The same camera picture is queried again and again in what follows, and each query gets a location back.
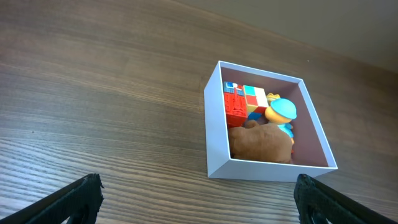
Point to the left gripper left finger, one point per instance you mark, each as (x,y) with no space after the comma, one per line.
(79,203)

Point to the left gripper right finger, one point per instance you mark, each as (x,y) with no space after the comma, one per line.
(318,203)

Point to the brown plush bear toy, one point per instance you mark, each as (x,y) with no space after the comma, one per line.
(260,142)

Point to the yellow duck toy blue hat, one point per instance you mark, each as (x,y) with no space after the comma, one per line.
(281,112)

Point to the yellow round slice toy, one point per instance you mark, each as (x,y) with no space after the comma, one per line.
(271,97)

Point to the multicolour puzzle cube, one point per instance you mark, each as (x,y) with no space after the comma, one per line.
(256,101)

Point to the red toy fire truck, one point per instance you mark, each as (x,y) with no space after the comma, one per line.
(235,104)

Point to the white box pink interior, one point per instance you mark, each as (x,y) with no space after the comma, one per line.
(312,153)

